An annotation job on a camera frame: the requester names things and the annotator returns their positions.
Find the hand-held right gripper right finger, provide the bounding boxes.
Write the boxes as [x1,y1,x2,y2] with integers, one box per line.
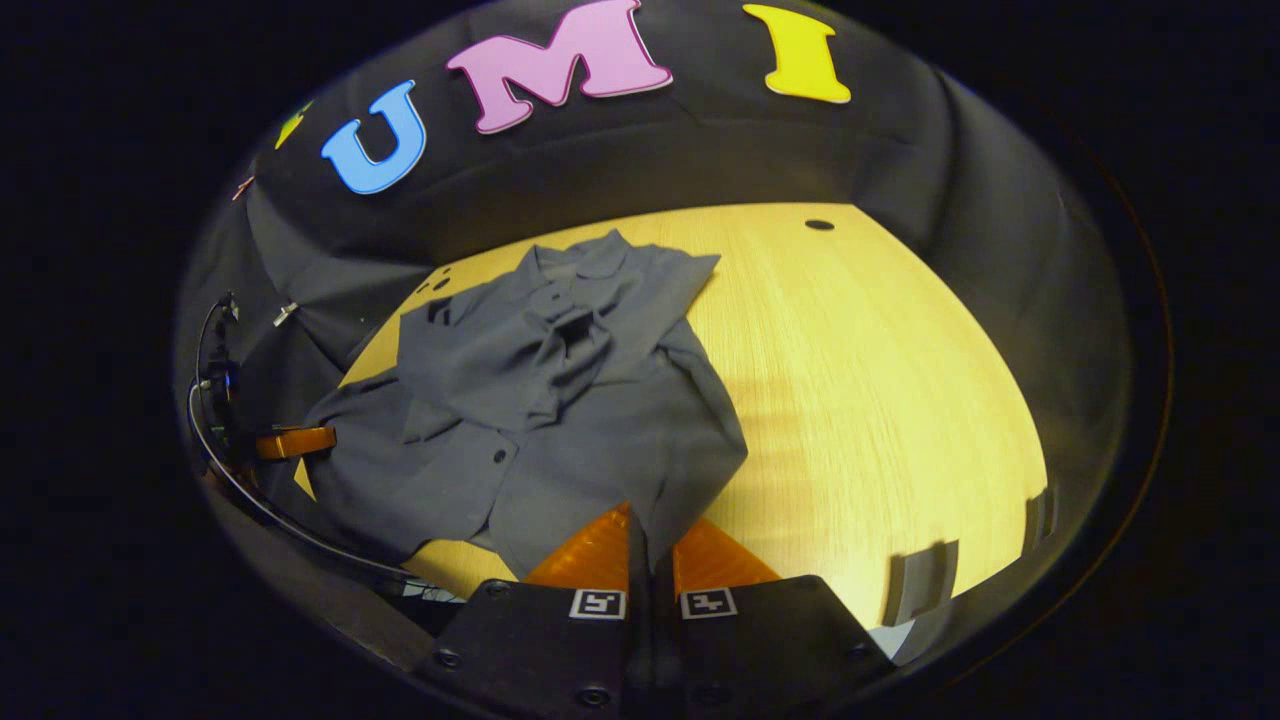
[655,515,896,720]

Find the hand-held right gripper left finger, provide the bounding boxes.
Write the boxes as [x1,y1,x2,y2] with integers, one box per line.
[415,500,651,720]

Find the grey button shirt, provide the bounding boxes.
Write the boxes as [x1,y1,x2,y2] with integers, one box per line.
[300,228,751,581]

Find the grey table edge clamp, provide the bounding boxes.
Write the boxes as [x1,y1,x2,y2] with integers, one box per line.
[883,540,961,629]
[1022,487,1059,552]

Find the black backdrop cloth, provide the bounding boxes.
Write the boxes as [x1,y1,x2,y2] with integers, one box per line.
[175,0,1136,561]

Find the black cable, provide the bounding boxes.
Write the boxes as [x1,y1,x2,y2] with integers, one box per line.
[186,380,466,604]

